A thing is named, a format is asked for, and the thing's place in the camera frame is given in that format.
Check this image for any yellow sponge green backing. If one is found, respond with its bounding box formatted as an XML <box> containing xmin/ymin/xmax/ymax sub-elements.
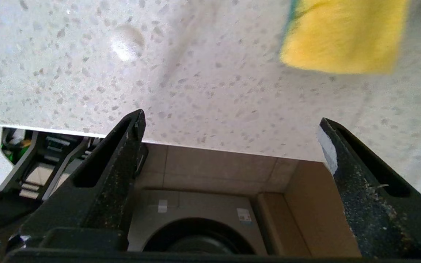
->
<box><xmin>279</xmin><ymin>0</ymin><xmax>410</xmax><ymax>75</ymax></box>

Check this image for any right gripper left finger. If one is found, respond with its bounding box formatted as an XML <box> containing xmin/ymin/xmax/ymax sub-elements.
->
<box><xmin>20</xmin><ymin>109</ymin><xmax>149</xmax><ymax>252</ymax></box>

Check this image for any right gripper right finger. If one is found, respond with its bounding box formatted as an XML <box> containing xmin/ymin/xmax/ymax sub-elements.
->
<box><xmin>317</xmin><ymin>117</ymin><xmax>421</xmax><ymax>260</ymax></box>

